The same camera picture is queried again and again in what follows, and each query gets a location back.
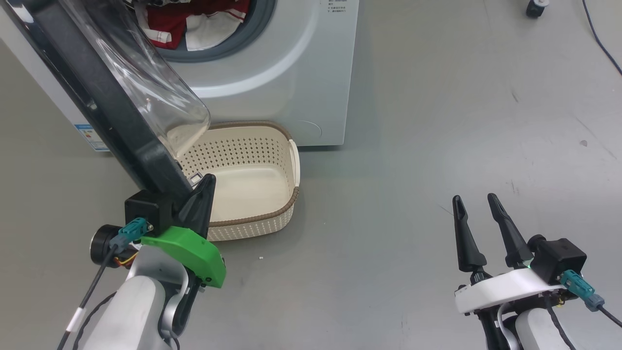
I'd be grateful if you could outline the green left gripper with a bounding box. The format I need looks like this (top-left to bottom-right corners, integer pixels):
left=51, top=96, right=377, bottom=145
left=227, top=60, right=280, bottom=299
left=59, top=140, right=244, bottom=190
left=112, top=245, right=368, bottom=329
left=141, top=174, right=226, bottom=288

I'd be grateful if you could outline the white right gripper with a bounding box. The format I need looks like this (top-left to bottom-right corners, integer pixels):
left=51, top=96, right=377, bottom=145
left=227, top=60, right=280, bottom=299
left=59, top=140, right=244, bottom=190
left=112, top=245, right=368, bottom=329
left=452, top=193, right=567, bottom=314

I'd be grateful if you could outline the dark washing machine glass door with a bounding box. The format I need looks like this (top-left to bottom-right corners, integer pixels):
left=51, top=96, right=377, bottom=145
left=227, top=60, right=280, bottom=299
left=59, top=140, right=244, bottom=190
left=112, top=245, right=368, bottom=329
left=0, top=0, right=212, bottom=195

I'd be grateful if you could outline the red garment white trim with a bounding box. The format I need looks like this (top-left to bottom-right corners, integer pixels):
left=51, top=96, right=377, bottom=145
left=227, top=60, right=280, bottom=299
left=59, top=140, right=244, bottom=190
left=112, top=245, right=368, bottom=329
left=135, top=0, right=251, bottom=52

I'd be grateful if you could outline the cream perforated laundry basket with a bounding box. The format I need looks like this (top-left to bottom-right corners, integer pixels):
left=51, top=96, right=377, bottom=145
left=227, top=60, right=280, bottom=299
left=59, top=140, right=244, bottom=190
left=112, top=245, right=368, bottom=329
left=168, top=121, right=301, bottom=242

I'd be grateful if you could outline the white washing machine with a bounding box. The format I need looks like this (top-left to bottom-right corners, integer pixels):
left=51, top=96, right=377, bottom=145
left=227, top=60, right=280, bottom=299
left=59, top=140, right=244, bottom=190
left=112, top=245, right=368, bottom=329
left=0, top=0, right=360, bottom=152

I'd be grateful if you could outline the blue white energy label sticker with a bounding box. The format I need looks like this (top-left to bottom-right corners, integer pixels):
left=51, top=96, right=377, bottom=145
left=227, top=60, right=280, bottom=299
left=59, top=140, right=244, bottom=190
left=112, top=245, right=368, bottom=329
left=74, top=124, right=110, bottom=152

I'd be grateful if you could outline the black caster wheel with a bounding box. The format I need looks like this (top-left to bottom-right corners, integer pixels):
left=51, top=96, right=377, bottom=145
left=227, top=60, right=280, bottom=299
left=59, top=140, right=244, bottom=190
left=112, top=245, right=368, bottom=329
left=526, top=0, right=551, bottom=19

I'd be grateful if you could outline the left cable with teal plug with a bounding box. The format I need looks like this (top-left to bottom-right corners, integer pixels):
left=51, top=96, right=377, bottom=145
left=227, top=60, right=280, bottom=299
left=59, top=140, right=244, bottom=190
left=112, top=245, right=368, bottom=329
left=57, top=218, right=149, bottom=350

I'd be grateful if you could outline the cable with teal plug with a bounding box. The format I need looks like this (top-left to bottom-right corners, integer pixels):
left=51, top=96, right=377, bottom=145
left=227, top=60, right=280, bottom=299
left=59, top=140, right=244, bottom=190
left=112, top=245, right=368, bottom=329
left=57, top=218, right=149, bottom=350
left=559, top=270, right=622, bottom=327

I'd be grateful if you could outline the right cable with teal plug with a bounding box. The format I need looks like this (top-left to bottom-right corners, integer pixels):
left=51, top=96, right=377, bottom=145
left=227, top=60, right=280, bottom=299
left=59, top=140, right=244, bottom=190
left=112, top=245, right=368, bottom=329
left=559, top=270, right=622, bottom=327

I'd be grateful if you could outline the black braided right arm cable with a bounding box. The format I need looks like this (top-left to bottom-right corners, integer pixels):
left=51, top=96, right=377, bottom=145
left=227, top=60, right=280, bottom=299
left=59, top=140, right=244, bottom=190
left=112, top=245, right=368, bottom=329
left=543, top=294, right=579, bottom=350

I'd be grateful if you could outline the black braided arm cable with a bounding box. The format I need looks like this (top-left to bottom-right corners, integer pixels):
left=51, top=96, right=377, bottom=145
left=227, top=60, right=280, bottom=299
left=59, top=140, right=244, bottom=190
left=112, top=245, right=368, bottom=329
left=543, top=294, right=579, bottom=350
left=72, top=292, right=117, bottom=350

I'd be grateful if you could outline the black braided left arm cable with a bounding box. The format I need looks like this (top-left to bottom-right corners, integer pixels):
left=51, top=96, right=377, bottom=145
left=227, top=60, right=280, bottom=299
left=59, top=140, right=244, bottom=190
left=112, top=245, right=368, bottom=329
left=72, top=292, right=117, bottom=350

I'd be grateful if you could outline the thin black floor cable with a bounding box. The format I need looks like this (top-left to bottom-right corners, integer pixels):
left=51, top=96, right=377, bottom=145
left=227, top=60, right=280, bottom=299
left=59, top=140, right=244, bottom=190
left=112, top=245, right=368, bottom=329
left=582, top=0, right=622, bottom=77

